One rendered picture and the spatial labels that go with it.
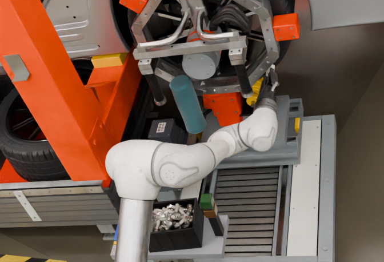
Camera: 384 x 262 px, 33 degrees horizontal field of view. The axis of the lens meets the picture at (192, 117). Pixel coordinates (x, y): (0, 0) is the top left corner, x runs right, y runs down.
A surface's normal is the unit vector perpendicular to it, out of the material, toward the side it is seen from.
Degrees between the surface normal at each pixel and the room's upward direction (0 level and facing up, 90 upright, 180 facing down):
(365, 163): 0
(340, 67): 0
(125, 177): 46
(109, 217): 90
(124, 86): 90
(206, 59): 90
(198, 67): 90
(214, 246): 0
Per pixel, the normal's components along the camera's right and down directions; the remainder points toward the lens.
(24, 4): 0.95, -0.07
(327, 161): -0.27, -0.70
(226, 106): -0.16, 0.71
